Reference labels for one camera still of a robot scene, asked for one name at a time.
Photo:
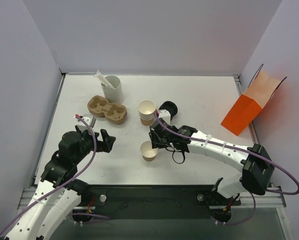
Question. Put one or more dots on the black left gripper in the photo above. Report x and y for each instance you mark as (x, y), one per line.
(97, 141)

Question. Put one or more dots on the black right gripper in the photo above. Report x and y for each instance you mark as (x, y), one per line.
(157, 137)

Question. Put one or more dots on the single brown paper cup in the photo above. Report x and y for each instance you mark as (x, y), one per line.
(148, 153)

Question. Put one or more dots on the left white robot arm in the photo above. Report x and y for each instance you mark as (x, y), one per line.
(59, 189)

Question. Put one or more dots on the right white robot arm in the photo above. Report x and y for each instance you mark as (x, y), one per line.
(253, 175)

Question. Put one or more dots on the orange paper takeout bag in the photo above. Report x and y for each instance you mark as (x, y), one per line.
(251, 102)

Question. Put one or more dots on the stack of black cup lids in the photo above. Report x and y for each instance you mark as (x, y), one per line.
(171, 107)

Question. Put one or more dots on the stack of brown paper cups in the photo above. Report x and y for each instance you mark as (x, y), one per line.
(146, 109)

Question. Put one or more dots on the brown pulp cup carrier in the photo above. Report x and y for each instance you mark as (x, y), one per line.
(113, 112)

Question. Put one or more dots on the white cylindrical holder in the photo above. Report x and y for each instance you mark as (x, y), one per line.
(115, 94)

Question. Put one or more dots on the white wrapped stirrers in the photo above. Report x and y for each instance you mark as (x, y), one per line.
(103, 80)

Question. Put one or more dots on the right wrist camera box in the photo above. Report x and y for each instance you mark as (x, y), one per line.
(165, 115)

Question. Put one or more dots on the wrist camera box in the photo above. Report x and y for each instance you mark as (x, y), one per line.
(89, 119)
(165, 115)

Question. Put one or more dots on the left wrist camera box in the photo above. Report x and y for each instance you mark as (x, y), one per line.
(89, 119)

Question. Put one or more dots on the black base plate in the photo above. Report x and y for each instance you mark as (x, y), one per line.
(152, 202)

